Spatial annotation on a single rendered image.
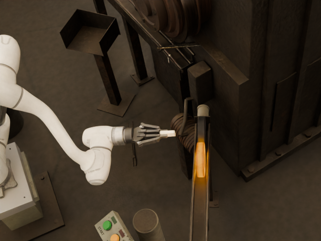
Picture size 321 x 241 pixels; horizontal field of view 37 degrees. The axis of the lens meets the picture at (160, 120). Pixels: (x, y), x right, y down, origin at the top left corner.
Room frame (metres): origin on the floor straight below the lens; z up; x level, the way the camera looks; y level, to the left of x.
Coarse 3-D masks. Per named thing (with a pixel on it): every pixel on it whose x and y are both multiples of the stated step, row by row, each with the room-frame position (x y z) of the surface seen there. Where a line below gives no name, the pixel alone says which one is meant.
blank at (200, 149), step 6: (198, 144) 1.10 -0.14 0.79; (204, 144) 1.12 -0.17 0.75; (198, 150) 1.07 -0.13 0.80; (204, 150) 1.10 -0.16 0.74; (198, 156) 1.04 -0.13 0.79; (204, 156) 1.09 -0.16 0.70; (198, 162) 1.02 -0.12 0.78; (204, 162) 1.07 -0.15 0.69; (198, 168) 1.00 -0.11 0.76; (204, 168) 1.02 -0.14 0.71; (198, 174) 0.99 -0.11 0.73; (204, 174) 1.00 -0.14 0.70
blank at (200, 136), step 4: (200, 116) 1.27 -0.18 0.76; (204, 116) 1.26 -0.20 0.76; (200, 120) 1.23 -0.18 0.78; (204, 120) 1.22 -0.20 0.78; (200, 124) 1.21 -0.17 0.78; (204, 124) 1.20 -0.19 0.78; (200, 128) 1.19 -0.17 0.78; (204, 128) 1.19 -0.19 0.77; (200, 132) 1.17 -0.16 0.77; (204, 132) 1.17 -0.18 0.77; (200, 136) 1.16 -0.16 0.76; (204, 136) 1.16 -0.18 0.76; (200, 140) 1.15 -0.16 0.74; (204, 140) 1.14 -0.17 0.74
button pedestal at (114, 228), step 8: (112, 216) 0.94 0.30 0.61; (96, 224) 0.93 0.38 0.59; (112, 224) 0.90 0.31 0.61; (120, 224) 0.89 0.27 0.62; (104, 232) 0.88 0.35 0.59; (112, 232) 0.87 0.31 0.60; (128, 232) 0.86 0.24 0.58; (104, 240) 0.85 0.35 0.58; (120, 240) 0.82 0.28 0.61; (128, 240) 0.81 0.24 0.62
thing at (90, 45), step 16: (80, 16) 2.23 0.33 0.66; (96, 16) 2.16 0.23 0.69; (112, 16) 2.10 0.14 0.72; (64, 32) 2.10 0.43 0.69; (80, 32) 2.18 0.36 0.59; (96, 32) 2.14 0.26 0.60; (112, 32) 2.03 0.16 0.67; (80, 48) 2.04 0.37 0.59; (96, 48) 2.00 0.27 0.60; (96, 64) 2.06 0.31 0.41; (112, 80) 2.05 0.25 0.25; (112, 96) 2.04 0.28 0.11; (128, 96) 2.09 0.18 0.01; (112, 112) 1.98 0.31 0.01
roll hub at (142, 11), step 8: (136, 0) 1.74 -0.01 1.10; (144, 0) 1.66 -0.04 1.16; (152, 0) 1.59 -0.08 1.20; (160, 0) 1.60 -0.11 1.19; (136, 8) 1.78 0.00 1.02; (144, 8) 1.66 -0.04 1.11; (152, 8) 1.60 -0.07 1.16; (160, 8) 1.58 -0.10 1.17; (144, 16) 1.72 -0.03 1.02; (152, 16) 1.64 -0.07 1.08; (160, 16) 1.57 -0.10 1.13; (152, 24) 1.64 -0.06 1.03; (160, 24) 1.57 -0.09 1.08
